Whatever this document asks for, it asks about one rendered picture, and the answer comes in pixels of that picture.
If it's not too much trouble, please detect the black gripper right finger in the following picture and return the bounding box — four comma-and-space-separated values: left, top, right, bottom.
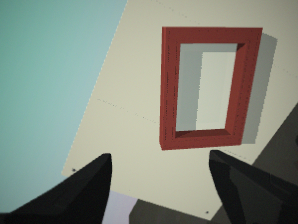
209, 150, 298, 224

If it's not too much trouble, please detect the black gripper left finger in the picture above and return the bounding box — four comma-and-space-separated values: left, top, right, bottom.
0, 153, 112, 224

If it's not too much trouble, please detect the red rectangular picture frame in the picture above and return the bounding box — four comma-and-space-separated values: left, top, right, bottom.
159, 26, 263, 151

